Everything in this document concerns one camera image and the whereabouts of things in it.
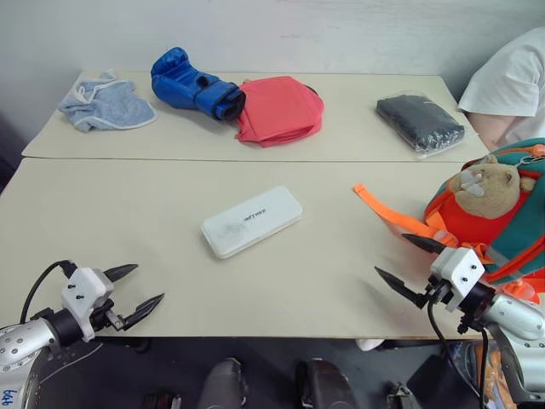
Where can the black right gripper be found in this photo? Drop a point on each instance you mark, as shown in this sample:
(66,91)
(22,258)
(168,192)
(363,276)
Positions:
(436,294)

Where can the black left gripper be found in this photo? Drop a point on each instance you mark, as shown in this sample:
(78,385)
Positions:
(104,317)

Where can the bare person forearm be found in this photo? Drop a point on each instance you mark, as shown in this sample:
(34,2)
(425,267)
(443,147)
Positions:
(498,128)

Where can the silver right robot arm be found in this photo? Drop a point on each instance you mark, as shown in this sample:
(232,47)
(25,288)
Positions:
(511,311)

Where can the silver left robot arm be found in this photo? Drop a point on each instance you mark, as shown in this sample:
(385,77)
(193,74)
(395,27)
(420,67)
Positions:
(25,341)

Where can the teal and orange backpack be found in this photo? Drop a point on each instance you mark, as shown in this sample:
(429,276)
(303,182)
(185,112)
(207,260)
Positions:
(519,234)

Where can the white rectangular case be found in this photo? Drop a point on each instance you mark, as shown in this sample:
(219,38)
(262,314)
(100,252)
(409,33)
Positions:
(251,221)

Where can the brown plush capybara toy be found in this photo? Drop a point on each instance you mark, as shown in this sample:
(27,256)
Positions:
(489,187)

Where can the black item in plastic wrap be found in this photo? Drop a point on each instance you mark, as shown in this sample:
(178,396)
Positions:
(419,121)

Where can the light blue cloth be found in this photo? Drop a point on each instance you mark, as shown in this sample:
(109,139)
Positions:
(110,108)

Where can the red folded fabric bag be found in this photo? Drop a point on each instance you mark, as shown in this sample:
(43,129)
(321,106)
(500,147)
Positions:
(277,111)

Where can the person in white t-shirt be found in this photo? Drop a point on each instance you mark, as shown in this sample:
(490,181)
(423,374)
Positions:
(506,76)

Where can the blue boxing glove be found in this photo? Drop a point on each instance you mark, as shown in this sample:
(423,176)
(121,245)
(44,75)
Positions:
(183,85)

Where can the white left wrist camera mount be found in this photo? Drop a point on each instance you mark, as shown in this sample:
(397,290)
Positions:
(85,287)

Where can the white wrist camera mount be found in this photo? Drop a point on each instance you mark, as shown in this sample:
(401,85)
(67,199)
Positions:
(85,287)
(462,266)

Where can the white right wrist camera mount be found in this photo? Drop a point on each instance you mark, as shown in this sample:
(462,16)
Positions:
(462,266)

